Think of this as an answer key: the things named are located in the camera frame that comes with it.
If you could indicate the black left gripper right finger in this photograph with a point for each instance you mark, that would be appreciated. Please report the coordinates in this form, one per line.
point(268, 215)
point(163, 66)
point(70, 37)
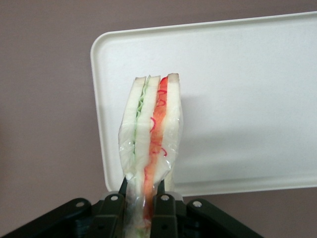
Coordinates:
point(163, 215)

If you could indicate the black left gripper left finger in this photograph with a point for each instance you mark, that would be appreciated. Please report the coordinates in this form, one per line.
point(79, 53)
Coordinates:
point(110, 215)

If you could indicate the triangle sandwich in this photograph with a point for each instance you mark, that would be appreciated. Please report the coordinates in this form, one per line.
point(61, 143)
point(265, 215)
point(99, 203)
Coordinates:
point(148, 138)

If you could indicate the white plastic tray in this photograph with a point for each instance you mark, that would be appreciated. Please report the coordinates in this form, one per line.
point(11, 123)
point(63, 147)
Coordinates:
point(235, 99)

